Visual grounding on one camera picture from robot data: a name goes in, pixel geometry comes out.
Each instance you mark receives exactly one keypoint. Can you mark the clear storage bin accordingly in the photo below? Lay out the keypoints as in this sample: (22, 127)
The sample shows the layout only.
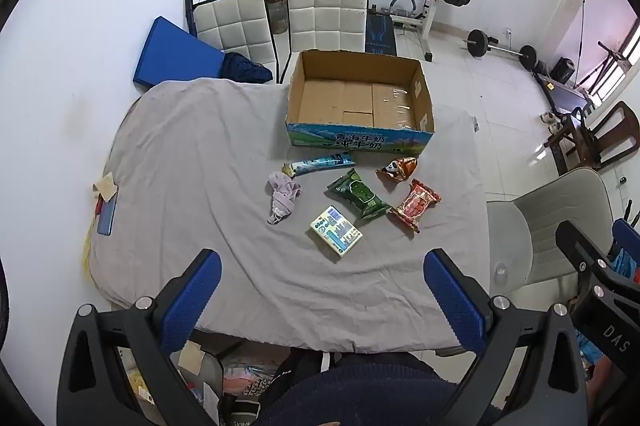
(210, 371)

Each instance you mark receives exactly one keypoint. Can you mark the person's dark blue clothing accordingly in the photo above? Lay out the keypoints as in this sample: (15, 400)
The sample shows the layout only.
(370, 391)

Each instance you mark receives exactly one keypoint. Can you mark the red snack packet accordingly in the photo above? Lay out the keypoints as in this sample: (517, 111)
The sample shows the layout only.
(415, 205)

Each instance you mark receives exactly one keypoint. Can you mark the light blue stick packet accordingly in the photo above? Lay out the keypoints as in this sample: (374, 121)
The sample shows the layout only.
(320, 164)

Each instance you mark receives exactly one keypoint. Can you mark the purple cloth underwear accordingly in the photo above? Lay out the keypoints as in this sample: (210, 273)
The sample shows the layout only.
(282, 193)

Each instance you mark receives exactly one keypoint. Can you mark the dark blue quilted jacket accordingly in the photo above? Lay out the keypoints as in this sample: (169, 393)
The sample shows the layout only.
(245, 67)

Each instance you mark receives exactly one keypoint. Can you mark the blue phone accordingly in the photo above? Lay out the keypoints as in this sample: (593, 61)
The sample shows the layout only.
(106, 218)

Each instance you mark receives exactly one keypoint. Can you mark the grey office chair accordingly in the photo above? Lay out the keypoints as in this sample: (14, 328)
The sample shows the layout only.
(550, 216)

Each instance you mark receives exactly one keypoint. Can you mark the orange snack packet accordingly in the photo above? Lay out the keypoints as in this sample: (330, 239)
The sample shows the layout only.
(397, 170)

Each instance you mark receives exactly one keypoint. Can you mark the black bench pad blue print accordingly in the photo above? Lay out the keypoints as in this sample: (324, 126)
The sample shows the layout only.
(381, 31)

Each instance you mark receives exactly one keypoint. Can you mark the cardboard box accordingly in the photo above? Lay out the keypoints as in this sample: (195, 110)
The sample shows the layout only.
(350, 101)

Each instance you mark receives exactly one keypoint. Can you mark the short barbell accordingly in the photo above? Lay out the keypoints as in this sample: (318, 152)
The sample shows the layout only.
(477, 41)

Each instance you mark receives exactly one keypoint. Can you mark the small black box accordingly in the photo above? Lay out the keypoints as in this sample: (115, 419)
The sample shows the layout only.
(562, 70)

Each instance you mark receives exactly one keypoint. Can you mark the blue foam mat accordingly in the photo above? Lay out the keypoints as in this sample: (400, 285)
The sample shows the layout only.
(175, 51)

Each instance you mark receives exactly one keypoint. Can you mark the pale yellow tissue pack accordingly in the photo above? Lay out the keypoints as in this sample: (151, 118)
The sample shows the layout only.
(336, 231)

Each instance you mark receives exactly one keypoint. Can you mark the grey bucket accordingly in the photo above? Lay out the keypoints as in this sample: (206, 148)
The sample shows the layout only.
(277, 14)

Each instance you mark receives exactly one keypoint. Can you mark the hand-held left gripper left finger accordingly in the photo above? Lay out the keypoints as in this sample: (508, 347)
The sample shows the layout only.
(192, 301)

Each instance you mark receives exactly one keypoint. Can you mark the white padded chair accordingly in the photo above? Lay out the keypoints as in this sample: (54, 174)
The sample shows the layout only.
(325, 14)
(232, 24)

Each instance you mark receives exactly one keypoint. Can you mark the black treadmill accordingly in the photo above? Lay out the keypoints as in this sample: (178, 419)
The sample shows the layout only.
(560, 94)

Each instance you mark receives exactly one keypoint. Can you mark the green snack packet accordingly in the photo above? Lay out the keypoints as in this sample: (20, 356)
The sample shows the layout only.
(357, 196)

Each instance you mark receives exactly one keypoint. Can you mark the black exercise machine frame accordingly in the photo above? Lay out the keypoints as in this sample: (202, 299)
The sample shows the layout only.
(607, 56)

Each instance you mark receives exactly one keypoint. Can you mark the brown wooden chair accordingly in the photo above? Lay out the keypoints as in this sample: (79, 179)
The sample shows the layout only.
(580, 131)

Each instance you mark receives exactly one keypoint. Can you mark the grey tablecloth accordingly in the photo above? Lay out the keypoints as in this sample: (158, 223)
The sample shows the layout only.
(200, 166)

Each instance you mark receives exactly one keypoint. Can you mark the beige paper napkin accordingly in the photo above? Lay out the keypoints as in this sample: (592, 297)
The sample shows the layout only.
(106, 186)

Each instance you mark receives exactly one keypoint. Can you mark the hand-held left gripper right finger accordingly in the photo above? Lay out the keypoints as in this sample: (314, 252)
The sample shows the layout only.
(452, 296)

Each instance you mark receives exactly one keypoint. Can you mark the dark folded frame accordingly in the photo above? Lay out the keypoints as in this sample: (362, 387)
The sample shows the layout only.
(190, 11)

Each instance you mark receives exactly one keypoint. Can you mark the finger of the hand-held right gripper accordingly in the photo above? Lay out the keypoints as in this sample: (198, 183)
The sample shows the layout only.
(575, 243)
(626, 233)

